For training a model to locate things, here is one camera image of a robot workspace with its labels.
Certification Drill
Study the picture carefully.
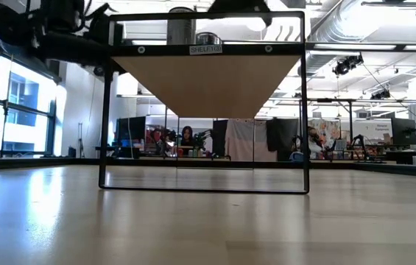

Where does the white beverage can black lid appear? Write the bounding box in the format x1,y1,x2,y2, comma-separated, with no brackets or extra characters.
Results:
166,6,197,46
195,32,223,46

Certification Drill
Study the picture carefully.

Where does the background robot arm red base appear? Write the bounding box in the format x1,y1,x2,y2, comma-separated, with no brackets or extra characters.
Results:
350,134,373,162

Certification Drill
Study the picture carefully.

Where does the white shelf label sticker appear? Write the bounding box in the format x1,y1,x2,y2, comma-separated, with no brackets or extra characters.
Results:
188,44,223,55

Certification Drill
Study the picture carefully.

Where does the black ceiling spotlight cluster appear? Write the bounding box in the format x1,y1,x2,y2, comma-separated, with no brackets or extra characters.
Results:
331,54,364,77

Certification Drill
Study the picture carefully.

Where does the narrow black hanging cloth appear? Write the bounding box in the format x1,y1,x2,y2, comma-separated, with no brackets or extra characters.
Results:
212,119,229,158

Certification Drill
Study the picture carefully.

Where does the black monitor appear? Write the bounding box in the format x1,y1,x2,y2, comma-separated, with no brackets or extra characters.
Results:
117,116,147,143
390,117,416,146

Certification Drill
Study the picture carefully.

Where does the thin tripod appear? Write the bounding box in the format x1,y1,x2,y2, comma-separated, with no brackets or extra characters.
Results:
77,123,85,159

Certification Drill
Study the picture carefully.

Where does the wide black hanging cloth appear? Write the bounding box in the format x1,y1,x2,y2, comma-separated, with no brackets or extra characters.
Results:
265,117,300,152

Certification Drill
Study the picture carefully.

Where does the beige hanging cloth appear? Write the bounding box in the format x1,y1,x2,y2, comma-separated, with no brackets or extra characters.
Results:
225,117,278,162

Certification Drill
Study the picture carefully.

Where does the seated person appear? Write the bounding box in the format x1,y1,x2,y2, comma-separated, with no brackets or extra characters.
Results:
180,125,196,155
305,126,328,160

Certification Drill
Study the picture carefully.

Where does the colourful poster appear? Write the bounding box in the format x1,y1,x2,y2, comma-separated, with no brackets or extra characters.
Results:
317,118,342,150

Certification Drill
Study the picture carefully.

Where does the black track light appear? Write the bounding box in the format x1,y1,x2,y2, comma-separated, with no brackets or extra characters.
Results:
370,89,392,101

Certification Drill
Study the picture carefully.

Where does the white sign board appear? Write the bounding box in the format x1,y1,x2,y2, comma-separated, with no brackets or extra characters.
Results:
353,119,392,140

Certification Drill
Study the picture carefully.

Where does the black workstation frame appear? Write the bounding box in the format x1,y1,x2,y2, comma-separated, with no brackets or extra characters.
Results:
310,97,356,152

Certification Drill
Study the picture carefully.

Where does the black table frame side rail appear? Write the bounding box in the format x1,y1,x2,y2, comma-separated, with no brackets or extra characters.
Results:
0,157,95,174
342,160,416,180

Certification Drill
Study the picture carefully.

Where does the black table frame cross rail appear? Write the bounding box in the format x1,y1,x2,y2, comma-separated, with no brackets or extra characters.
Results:
93,157,345,170

